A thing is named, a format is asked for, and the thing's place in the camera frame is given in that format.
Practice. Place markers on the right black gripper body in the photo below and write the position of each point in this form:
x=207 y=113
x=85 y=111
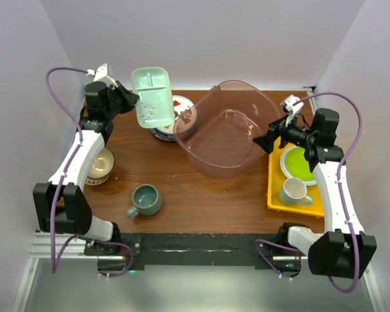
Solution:
x=295 y=136

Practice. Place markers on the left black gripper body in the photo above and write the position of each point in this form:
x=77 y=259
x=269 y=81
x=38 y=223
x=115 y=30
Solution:
x=116 y=99

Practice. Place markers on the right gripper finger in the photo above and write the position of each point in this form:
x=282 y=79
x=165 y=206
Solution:
x=274 y=127
x=266 y=141

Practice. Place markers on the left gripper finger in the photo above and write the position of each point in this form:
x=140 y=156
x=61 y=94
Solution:
x=125 y=93
x=127 y=104

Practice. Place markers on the mint green divided tray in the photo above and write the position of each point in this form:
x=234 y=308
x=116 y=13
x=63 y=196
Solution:
x=155 y=107

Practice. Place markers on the pink translucent plastic bin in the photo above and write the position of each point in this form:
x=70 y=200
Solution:
x=229 y=117

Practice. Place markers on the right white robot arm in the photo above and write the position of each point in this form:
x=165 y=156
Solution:
x=343 y=250

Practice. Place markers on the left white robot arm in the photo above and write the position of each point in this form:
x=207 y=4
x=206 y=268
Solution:
x=61 y=206

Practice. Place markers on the green plate white rim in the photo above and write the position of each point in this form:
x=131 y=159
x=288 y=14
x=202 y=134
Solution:
x=293 y=164

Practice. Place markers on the yellow plastic tray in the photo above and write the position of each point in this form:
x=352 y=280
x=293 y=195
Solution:
x=276 y=178

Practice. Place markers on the blue floral plate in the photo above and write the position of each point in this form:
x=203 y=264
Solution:
x=162 y=135

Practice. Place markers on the cream patterned bowl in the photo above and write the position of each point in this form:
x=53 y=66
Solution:
x=101 y=168

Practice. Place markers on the teal ceramic mug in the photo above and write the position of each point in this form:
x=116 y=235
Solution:
x=147 y=200

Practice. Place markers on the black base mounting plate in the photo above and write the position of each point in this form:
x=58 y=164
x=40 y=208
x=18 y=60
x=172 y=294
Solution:
x=197 y=249

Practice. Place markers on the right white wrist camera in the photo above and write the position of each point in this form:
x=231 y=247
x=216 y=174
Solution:
x=292 y=107

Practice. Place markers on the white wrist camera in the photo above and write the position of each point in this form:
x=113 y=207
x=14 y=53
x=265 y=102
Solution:
x=292 y=107
x=102 y=74

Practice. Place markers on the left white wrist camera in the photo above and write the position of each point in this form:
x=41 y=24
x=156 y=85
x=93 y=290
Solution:
x=102 y=74

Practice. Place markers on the white mug blue handle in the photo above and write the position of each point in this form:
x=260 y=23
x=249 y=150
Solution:
x=294 y=192

